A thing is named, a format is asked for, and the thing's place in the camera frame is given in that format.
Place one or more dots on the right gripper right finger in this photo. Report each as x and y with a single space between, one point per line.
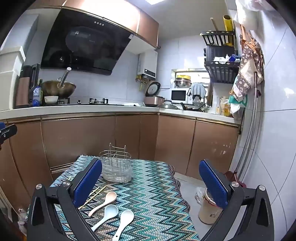
257 220

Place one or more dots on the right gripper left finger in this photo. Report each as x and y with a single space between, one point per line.
43 221

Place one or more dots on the light blue ceramic spoon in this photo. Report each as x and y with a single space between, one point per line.
110 212

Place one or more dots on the beige ceramic spoon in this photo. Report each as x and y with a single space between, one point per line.
109 198

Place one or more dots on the white ceramic spoon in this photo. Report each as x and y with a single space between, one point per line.
126 218

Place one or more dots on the beige trash bin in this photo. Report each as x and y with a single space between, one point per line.
209 211

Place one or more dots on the white small bowl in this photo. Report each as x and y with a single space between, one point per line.
51 99

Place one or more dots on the gas stove top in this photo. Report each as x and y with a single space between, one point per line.
91 101

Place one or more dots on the black range hood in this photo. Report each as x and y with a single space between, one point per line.
84 43

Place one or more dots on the pink rice cooker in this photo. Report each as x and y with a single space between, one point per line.
151 99

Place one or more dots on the steel pan lid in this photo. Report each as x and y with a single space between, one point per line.
167 104

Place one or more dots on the white microwave oven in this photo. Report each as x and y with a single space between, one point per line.
179 95

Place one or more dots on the floral hanging apron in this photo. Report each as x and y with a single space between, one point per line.
251 68

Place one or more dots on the white gas water heater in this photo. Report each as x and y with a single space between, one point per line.
147 63

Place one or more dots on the steel pot on microwave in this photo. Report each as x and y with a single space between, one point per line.
182 81

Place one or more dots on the black dish rack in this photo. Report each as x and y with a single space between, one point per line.
220 48

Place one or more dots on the yellow roll on rack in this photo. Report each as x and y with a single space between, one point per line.
228 24

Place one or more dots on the steel wok with handle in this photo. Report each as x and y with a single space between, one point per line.
59 87

